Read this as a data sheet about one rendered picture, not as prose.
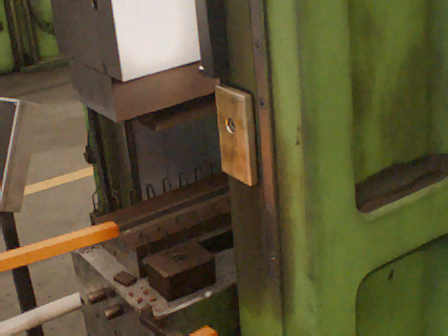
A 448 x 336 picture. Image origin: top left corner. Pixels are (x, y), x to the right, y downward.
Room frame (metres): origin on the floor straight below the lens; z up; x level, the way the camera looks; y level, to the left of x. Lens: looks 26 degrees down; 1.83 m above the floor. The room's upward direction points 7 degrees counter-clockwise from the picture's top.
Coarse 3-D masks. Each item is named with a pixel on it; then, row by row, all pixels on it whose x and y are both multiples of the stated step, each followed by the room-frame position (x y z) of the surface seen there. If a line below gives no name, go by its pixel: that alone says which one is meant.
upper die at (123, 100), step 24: (72, 72) 1.63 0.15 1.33; (96, 72) 1.52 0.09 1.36; (168, 72) 1.52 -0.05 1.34; (192, 72) 1.55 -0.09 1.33; (96, 96) 1.54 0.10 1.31; (120, 96) 1.47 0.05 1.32; (144, 96) 1.50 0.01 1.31; (168, 96) 1.52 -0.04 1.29; (192, 96) 1.55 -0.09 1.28; (120, 120) 1.47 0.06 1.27
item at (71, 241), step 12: (96, 228) 1.34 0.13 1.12; (108, 228) 1.34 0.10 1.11; (48, 240) 1.30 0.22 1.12; (60, 240) 1.30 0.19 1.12; (72, 240) 1.30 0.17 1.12; (84, 240) 1.31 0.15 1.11; (96, 240) 1.32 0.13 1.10; (12, 252) 1.27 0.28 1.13; (24, 252) 1.26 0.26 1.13; (36, 252) 1.27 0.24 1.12; (48, 252) 1.28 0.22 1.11; (60, 252) 1.29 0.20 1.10; (0, 264) 1.24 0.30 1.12; (12, 264) 1.25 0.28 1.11; (24, 264) 1.26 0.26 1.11
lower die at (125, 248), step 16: (224, 176) 1.78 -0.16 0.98; (176, 192) 1.72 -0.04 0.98; (192, 192) 1.69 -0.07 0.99; (208, 192) 1.66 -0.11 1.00; (128, 208) 1.67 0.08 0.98; (144, 208) 1.64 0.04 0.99; (160, 208) 1.62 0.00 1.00; (192, 208) 1.59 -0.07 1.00; (208, 208) 1.60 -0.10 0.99; (224, 208) 1.59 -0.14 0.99; (96, 224) 1.64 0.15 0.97; (176, 224) 1.54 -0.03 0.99; (192, 224) 1.54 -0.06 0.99; (208, 224) 1.55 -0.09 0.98; (224, 224) 1.57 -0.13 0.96; (112, 240) 1.57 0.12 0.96; (128, 240) 1.50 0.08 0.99; (144, 240) 1.49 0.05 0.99; (160, 240) 1.49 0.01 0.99; (176, 240) 1.51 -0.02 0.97; (224, 240) 1.57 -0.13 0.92; (128, 256) 1.50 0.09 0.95; (144, 256) 1.48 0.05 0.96; (144, 272) 1.47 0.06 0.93
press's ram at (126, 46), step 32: (64, 0) 1.62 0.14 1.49; (96, 0) 1.48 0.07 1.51; (128, 0) 1.44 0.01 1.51; (160, 0) 1.47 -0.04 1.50; (192, 0) 1.50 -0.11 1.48; (64, 32) 1.64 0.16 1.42; (96, 32) 1.50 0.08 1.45; (128, 32) 1.43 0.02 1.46; (160, 32) 1.46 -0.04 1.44; (192, 32) 1.50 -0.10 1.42; (96, 64) 1.52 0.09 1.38; (128, 64) 1.43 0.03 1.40; (160, 64) 1.46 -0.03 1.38
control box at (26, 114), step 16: (0, 112) 1.92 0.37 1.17; (16, 112) 1.89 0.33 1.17; (32, 112) 1.93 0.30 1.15; (0, 128) 1.90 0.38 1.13; (16, 128) 1.88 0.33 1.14; (32, 128) 1.92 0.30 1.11; (0, 144) 1.88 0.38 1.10; (16, 144) 1.87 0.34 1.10; (32, 144) 1.91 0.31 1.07; (0, 160) 1.86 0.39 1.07; (16, 160) 1.86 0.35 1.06; (0, 176) 1.83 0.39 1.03; (16, 176) 1.85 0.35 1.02; (0, 192) 1.81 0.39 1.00; (16, 192) 1.84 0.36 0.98; (0, 208) 1.80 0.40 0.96; (16, 208) 1.84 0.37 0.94
